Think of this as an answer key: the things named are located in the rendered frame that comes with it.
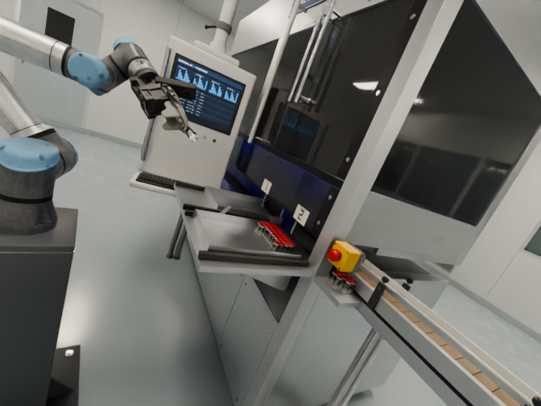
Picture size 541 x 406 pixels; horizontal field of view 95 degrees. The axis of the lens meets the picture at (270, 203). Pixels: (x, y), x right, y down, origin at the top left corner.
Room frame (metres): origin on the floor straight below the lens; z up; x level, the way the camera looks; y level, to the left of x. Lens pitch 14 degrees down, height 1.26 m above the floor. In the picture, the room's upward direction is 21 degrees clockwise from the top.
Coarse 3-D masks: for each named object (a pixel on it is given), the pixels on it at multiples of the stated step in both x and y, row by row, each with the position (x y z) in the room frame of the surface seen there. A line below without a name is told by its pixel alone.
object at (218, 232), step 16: (208, 224) 0.85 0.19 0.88; (224, 224) 0.91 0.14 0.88; (240, 224) 0.97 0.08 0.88; (256, 224) 1.00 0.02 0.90; (208, 240) 0.67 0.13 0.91; (224, 240) 0.78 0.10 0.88; (240, 240) 0.82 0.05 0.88; (256, 240) 0.88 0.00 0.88; (272, 256) 0.76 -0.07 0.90; (288, 256) 0.79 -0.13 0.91
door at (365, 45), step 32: (352, 32) 1.09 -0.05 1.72; (384, 32) 0.95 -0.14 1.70; (320, 64) 1.20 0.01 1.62; (352, 64) 1.03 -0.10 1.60; (384, 64) 0.90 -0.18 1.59; (320, 96) 1.13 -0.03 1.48; (352, 96) 0.97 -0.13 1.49; (320, 128) 1.05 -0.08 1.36; (352, 128) 0.91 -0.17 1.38; (320, 160) 0.98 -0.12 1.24
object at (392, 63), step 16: (416, 0) 0.88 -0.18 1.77; (416, 16) 0.85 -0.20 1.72; (400, 32) 0.88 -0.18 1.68; (400, 48) 0.86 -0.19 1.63; (384, 80) 0.86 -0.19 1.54; (368, 112) 0.87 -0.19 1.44; (368, 128) 0.84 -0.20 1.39; (352, 144) 0.87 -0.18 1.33; (352, 160) 0.85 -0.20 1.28; (336, 192) 0.85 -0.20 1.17; (320, 208) 0.88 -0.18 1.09; (320, 224) 0.85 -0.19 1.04
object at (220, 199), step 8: (208, 192) 1.15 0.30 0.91; (216, 192) 1.24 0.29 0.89; (224, 192) 1.26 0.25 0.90; (232, 192) 1.29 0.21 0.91; (216, 200) 1.15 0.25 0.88; (224, 200) 1.20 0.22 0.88; (232, 200) 1.25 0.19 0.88; (240, 200) 1.31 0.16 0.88; (248, 200) 1.34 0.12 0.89; (256, 200) 1.37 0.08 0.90; (216, 208) 1.00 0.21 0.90; (224, 208) 1.01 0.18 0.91; (232, 208) 1.03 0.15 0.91; (240, 208) 1.17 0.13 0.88; (248, 208) 1.22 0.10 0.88; (256, 208) 1.28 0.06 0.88; (264, 208) 1.33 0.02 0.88; (256, 216) 1.09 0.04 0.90; (264, 216) 1.12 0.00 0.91; (272, 216) 1.14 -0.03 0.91; (280, 224) 1.17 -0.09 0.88
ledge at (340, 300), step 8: (320, 280) 0.76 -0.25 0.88; (320, 288) 0.75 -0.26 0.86; (328, 288) 0.73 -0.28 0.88; (328, 296) 0.71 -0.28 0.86; (336, 296) 0.70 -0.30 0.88; (344, 296) 0.72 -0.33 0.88; (352, 296) 0.74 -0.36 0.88; (336, 304) 0.68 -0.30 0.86; (344, 304) 0.68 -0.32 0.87; (352, 304) 0.70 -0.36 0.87; (360, 304) 0.73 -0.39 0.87
